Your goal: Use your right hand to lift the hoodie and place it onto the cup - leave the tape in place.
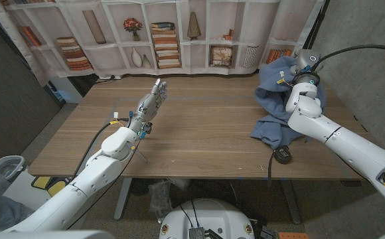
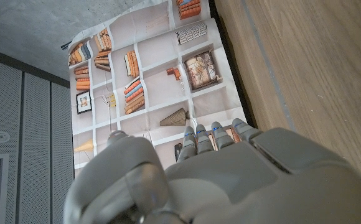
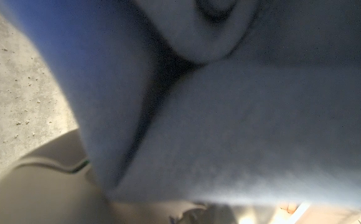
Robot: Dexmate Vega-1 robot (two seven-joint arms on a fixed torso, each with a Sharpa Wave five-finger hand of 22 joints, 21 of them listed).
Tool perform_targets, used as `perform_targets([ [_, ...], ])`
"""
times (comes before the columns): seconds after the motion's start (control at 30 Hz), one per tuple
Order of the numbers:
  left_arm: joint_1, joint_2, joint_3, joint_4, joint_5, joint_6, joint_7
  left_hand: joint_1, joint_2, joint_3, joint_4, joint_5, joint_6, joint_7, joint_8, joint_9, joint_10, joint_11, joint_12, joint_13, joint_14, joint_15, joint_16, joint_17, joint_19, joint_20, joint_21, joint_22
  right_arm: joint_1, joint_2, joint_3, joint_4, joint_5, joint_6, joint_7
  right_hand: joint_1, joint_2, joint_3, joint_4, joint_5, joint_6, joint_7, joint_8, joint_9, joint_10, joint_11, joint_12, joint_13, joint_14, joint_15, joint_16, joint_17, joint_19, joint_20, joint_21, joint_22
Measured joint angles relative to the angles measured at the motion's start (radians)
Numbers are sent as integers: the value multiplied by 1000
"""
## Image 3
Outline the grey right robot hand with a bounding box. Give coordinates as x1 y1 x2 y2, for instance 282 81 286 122
0 129 281 224

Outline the blue hoodie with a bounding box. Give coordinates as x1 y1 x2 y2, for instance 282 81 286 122
0 0 361 212

